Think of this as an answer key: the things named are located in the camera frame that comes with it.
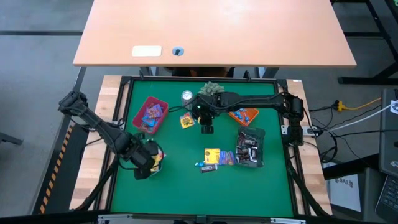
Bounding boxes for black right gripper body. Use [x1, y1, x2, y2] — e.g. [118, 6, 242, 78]
[191, 94, 220, 126]

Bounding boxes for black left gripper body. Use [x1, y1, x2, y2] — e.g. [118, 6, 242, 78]
[124, 139, 162, 170]

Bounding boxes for teal plastic bin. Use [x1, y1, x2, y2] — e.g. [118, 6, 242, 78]
[131, 142, 164, 180]

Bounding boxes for artificial green potted plant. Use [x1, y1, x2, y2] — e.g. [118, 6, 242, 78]
[197, 80, 226, 97]

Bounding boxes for red plastic bin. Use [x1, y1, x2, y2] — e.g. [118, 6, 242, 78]
[131, 95, 170, 136]

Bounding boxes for orange plastic basket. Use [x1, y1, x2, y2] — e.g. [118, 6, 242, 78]
[228, 107, 261, 128]

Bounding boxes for grey translucent plastic bin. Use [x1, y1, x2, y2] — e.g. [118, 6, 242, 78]
[233, 126, 266, 169]

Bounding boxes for green table mat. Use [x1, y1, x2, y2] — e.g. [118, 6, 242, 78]
[110, 80, 295, 218]

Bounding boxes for black hazard-striped floor ramp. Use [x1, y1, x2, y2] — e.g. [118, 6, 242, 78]
[30, 123, 94, 216]

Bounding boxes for large wooden desk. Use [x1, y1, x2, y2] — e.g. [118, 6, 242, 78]
[72, 0, 358, 68]

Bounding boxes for grey chair base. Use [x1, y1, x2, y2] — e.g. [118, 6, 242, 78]
[0, 131, 24, 146]

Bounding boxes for white labelled box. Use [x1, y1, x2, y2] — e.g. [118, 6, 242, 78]
[328, 173, 363, 213]

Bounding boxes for dark grey computer case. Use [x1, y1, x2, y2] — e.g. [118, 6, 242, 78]
[378, 88, 398, 179]

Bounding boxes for black keyboard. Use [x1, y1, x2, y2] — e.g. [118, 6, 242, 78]
[374, 174, 398, 223]

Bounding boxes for black metal table frame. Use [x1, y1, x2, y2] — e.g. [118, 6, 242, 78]
[93, 74, 333, 224]

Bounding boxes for white cable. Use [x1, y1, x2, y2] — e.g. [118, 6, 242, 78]
[328, 102, 394, 133]

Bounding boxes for black desk frame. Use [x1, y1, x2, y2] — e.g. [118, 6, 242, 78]
[331, 0, 398, 85]

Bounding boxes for yellow extension cord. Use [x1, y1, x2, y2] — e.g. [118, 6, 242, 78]
[334, 96, 383, 112]

